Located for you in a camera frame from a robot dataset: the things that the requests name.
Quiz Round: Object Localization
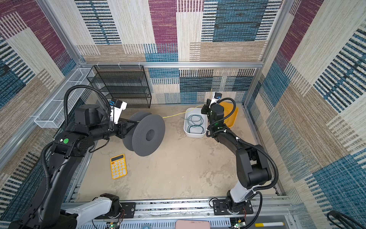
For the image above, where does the yellow cable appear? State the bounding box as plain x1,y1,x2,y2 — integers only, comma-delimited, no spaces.
162,104,204,119

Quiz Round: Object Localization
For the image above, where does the dark grey foam spool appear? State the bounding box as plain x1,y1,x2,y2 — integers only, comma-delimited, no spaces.
123,111,165,156

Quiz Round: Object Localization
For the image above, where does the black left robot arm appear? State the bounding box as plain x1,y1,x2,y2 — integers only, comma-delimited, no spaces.
9,85,137,229

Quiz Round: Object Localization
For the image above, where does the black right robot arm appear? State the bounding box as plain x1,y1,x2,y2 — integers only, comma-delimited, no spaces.
201,93,279,214

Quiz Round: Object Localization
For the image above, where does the white plastic bin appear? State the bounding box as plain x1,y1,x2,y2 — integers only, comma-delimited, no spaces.
184,107,208,138

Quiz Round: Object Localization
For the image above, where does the yellow plastic bin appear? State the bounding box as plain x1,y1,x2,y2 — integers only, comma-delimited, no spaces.
220,102,239,128

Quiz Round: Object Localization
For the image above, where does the yellow calculator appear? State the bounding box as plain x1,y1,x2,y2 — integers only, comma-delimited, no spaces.
110,154,128,180

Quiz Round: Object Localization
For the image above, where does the pink phone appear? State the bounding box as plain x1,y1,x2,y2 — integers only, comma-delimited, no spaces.
175,219,211,229

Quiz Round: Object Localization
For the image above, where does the yellow white marker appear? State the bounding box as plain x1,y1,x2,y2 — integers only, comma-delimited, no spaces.
254,222,285,228

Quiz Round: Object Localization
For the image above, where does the green cable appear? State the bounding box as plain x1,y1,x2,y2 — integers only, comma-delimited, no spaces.
184,114,205,135

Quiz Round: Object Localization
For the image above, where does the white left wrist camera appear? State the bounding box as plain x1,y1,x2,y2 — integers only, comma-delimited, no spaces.
109,98,127,125

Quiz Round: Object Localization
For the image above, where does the black wire shelf rack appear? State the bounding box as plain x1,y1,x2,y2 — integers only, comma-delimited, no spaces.
87,65,152,108

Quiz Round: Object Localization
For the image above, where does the white wire mesh basket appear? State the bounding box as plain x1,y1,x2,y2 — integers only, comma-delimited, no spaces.
34,68,90,129

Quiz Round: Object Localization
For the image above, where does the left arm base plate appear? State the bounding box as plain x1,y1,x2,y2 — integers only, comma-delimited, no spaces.
96,202,136,219

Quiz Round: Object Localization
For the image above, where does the aluminium mounting rail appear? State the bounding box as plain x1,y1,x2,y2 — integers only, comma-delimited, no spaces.
51,195,292,229

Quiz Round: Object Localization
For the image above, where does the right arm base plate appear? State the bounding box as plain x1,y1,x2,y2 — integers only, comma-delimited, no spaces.
209,198,254,216

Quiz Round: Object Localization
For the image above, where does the black chair frame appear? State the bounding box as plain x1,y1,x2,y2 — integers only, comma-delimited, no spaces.
326,210,366,229

